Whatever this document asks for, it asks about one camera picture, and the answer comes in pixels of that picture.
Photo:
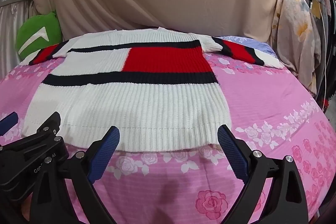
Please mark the floral white pillow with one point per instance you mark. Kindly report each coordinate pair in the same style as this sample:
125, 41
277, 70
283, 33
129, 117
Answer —
296, 37

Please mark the silver grey curtain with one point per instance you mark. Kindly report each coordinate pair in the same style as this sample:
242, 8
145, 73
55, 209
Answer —
10, 19

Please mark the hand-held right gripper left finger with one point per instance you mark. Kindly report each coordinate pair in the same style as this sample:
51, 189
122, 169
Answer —
103, 153

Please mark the white red navy knitted sweater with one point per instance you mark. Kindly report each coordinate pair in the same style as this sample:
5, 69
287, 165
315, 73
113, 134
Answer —
131, 98

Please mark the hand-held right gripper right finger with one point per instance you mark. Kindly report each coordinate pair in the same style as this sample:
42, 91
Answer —
233, 153

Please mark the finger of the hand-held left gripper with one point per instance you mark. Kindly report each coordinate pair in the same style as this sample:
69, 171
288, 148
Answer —
50, 124
8, 120

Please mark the hanging dark clothes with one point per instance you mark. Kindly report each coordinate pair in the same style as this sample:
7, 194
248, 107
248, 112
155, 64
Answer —
329, 3

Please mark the green pillow with white mark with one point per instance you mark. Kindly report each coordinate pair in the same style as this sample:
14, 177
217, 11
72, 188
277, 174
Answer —
29, 29

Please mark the pink floral bed sheet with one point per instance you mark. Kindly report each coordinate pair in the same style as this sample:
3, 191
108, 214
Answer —
262, 98

